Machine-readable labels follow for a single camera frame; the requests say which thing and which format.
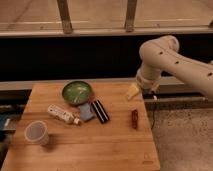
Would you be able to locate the white sponge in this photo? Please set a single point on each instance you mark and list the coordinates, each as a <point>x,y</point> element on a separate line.
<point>85,112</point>

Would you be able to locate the small red brown object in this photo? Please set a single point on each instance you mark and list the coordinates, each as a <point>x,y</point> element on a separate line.
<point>134,118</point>

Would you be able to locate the white plastic bottle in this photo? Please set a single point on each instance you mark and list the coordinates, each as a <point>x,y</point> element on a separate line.
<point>63,115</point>

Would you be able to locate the translucent plastic cup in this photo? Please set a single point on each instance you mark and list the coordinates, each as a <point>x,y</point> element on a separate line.
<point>36,132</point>

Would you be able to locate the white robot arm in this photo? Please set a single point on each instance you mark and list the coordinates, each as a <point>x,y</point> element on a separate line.
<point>161,54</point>

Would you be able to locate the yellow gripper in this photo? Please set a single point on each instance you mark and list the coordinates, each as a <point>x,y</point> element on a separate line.
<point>132,91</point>

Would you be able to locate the metal window frame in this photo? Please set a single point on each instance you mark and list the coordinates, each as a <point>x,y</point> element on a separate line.
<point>42,18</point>

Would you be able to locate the green bowl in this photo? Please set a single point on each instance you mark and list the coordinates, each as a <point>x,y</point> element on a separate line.
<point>77,92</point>

